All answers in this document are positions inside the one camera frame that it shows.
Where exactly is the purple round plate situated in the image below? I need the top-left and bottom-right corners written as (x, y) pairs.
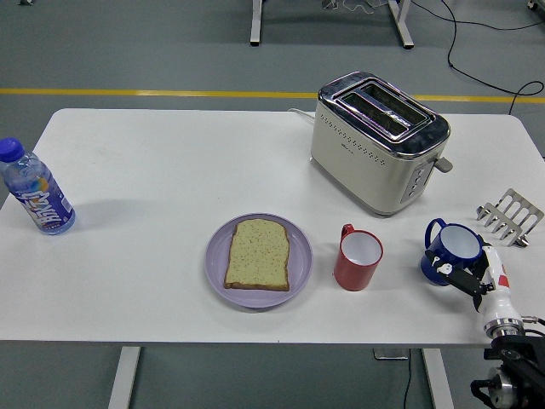
top-left (204, 212), bottom-right (314, 309)

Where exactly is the blue enamel cup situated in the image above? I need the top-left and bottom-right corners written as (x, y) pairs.
top-left (420, 217), bottom-right (485, 287)

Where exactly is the grey bracket under table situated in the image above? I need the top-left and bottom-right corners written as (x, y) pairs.
top-left (373, 348), bottom-right (410, 361)

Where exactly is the white toaster power cord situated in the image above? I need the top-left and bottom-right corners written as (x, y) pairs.
top-left (287, 107), bottom-right (317, 125)

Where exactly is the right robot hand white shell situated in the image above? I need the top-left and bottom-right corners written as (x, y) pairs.
top-left (424, 243), bottom-right (523, 331)

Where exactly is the slice of toast bread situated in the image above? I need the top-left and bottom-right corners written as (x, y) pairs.
top-left (223, 218), bottom-right (291, 292)

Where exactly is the cream and chrome toaster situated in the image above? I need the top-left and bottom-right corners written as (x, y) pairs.
top-left (309, 71), bottom-right (454, 219)

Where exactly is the thick black floor cable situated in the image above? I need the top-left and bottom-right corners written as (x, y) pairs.
top-left (439, 0), bottom-right (545, 116)

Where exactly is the black cable under table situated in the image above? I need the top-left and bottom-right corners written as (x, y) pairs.
top-left (402, 360), bottom-right (414, 409)

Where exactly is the white background table leg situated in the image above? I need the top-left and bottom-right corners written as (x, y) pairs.
top-left (387, 0), bottom-right (416, 49)
top-left (249, 0), bottom-right (264, 48)

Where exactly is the yellow floor tape line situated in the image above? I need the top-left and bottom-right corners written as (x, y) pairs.
top-left (0, 87), bottom-right (545, 105)

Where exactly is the red enamel cup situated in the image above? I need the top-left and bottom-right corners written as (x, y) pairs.
top-left (333, 222), bottom-right (384, 292)

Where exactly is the metal toast rack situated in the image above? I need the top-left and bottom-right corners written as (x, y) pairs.
top-left (475, 188), bottom-right (545, 248)

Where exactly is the plastic bottle with blue label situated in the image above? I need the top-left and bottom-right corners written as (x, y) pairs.
top-left (0, 136), bottom-right (77, 236)

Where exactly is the thin black floor cable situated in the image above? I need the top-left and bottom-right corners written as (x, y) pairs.
top-left (410, 0), bottom-right (545, 32)

